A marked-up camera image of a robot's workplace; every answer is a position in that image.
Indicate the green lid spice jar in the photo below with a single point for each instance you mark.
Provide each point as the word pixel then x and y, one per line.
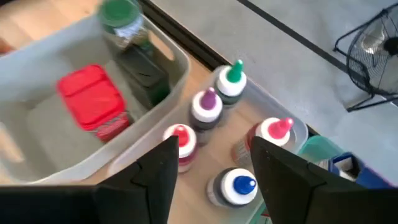
pixel 119 14

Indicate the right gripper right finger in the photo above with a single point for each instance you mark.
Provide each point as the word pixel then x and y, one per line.
pixel 311 202

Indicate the red cap food colouring bottle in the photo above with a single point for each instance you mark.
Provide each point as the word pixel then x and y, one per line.
pixel 273 130
pixel 188 146

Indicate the red lid sprinkles jar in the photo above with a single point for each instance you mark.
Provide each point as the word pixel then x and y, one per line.
pixel 90 96

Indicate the green cap food colouring bottle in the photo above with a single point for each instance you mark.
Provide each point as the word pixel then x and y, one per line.
pixel 231 84

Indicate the teal plastic tray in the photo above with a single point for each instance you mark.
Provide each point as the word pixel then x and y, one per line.
pixel 317 147

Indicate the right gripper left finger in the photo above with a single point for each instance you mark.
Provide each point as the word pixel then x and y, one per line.
pixel 124 205

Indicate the green black pepper tin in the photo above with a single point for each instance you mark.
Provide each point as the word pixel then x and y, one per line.
pixel 143 68

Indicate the black floor fan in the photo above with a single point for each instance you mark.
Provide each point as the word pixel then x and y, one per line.
pixel 357 62

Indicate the blue cap food colouring bottle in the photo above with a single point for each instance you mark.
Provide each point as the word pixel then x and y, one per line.
pixel 239 186

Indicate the dark blue Frosted Flakes box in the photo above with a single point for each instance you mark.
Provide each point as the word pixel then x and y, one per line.
pixel 370 179

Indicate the purple cap food colouring bottle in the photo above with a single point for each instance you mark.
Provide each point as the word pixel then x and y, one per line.
pixel 206 109

